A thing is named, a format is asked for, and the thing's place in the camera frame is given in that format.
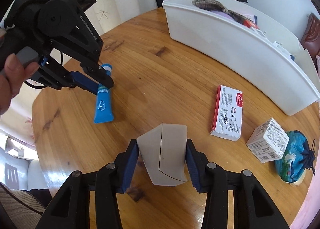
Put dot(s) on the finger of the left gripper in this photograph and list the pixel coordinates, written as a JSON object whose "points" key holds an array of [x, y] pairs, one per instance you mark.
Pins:
{"points": [[83, 82], [101, 73]]}

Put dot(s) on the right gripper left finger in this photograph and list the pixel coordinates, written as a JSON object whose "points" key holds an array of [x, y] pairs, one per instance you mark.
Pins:
{"points": [[112, 179]]}

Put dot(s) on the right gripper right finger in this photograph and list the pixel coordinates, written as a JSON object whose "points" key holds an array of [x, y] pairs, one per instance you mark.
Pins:
{"points": [[208, 177]]}

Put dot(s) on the blue cream tube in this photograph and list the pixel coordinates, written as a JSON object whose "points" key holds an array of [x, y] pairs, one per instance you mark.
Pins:
{"points": [[103, 107]]}

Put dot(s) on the beige angular box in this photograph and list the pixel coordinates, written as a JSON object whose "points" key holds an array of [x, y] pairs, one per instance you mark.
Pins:
{"points": [[163, 152]]}

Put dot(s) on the red white medicine box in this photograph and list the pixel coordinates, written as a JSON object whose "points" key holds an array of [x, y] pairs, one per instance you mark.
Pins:
{"points": [[227, 118]]}

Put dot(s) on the white box with text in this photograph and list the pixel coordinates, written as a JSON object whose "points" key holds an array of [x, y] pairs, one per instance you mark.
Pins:
{"points": [[268, 141]]}

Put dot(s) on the blue floral drawstring pouch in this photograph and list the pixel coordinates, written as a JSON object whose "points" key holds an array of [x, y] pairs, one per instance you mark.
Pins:
{"points": [[298, 157]]}

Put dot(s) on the plaid fabric bow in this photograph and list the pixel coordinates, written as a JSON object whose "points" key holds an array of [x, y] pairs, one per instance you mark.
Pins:
{"points": [[216, 6]]}

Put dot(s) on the person's left hand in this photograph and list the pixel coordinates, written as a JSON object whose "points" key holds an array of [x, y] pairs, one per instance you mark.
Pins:
{"points": [[15, 75]]}

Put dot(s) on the knit sleeve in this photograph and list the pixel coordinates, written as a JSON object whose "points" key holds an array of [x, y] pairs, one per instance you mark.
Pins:
{"points": [[19, 209]]}

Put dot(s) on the white storage bin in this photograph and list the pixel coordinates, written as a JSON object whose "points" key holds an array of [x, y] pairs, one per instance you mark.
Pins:
{"points": [[291, 85]]}

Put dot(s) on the blue white box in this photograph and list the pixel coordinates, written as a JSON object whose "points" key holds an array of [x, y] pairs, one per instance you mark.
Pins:
{"points": [[283, 51]]}

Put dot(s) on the red grey medicine box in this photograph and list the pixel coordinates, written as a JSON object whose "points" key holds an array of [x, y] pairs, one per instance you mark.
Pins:
{"points": [[250, 24]]}

